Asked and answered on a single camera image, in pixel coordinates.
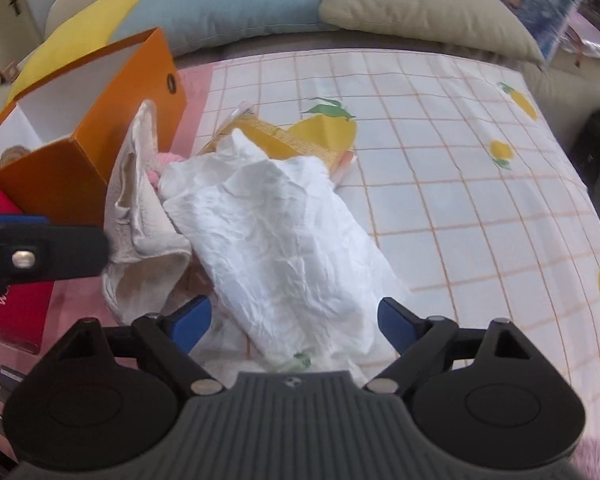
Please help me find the cream towel cloth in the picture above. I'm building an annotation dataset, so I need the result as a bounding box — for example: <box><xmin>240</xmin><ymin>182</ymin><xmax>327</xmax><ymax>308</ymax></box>
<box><xmin>102</xmin><ymin>100</ymin><xmax>192</xmax><ymax>325</ymax></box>

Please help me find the brown plush toy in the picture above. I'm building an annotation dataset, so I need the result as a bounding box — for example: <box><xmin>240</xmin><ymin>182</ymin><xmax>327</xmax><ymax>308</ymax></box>
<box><xmin>0</xmin><ymin>145</ymin><xmax>30</xmax><ymax>169</ymax></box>

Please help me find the yellow snack packet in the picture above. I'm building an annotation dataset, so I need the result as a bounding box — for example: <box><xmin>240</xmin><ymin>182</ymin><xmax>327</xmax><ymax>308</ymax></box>
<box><xmin>198</xmin><ymin>107</ymin><xmax>358</xmax><ymax>184</ymax></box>

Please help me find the red Wonderlab box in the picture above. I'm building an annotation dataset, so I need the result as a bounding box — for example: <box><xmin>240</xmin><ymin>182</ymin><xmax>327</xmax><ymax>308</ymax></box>
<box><xmin>0</xmin><ymin>189</ymin><xmax>54</xmax><ymax>354</ymax></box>

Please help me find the orange storage box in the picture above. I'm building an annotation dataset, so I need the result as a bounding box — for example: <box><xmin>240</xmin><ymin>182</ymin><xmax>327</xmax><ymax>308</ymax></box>
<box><xmin>0</xmin><ymin>28</ymin><xmax>186</xmax><ymax>224</ymax></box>

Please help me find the pink knitted item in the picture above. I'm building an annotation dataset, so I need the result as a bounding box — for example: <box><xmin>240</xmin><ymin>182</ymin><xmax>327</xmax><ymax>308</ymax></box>
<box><xmin>145</xmin><ymin>152</ymin><xmax>185</xmax><ymax>191</ymax></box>

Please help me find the yellow pillow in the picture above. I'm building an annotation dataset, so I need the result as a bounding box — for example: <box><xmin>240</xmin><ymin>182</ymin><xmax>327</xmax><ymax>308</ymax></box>
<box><xmin>6</xmin><ymin>0</ymin><xmax>140</xmax><ymax>103</ymax></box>

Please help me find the beige sofa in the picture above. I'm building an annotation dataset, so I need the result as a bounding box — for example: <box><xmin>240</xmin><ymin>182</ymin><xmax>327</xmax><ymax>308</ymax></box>
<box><xmin>18</xmin><ymin>0</ymin><xmax>600</xmax><ymax>138</ymax></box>

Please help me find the light blue pillow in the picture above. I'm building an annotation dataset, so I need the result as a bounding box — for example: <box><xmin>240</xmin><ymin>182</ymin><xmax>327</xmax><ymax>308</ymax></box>
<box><xmin>109</xmin><ymin>0</ymin><xmax>334</xmax><ymax>56</ymax></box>

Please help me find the beige pillow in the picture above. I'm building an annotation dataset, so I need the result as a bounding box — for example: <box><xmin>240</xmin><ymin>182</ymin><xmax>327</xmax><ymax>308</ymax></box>
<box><xmin>318</xmin><ymin>0</ymin><xmax>543</xmax><ymax>64</ymax></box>

